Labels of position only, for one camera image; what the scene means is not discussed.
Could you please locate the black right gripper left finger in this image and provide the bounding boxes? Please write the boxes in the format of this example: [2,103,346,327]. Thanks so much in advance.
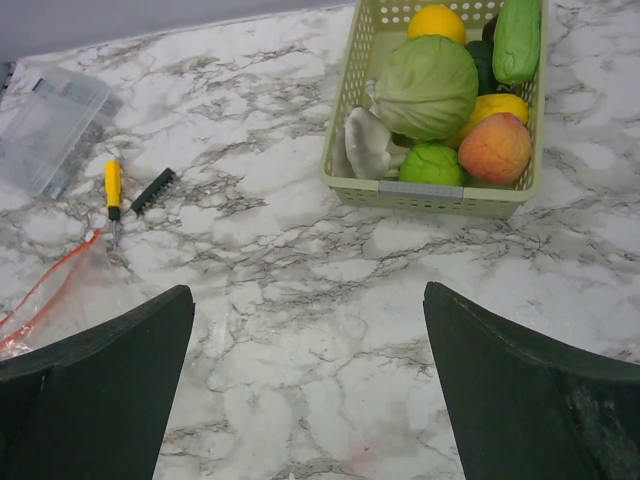
[1,285,194,479]

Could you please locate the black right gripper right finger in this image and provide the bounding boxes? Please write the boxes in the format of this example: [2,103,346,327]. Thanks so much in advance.
[423,282,639,479]

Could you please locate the clear zip bag orange zipper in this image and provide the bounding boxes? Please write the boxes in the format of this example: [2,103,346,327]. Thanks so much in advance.
[1,230,148,360]

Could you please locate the peach toy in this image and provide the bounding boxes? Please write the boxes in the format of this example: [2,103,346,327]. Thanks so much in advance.
[458,113,532,185]

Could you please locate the grey oyster mushroom toy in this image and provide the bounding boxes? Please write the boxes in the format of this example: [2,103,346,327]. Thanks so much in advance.
[330,104,410,180]

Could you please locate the green cucumber toy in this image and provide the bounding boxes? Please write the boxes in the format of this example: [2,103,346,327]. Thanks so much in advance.
[492,0,541,85]

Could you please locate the black bit holder strip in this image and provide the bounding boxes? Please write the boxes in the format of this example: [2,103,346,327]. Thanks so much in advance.
[130,168,176,216]

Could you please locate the small bright green vegetable toy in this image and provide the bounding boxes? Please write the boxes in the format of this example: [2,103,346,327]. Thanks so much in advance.
[398,143,467,186]

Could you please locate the clear plastic organizer box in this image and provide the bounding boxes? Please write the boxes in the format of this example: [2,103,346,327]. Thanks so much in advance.
[1,67,122,200]

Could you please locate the yellow banana toy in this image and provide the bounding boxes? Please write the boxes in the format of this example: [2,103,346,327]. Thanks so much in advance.
[442,93,529,150]

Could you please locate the green cabbage toy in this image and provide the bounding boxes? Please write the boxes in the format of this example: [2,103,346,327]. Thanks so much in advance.
[373,35,479,141]

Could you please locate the yellow round fruit toy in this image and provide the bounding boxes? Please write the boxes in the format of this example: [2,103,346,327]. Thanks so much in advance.
[407,4,467,45]

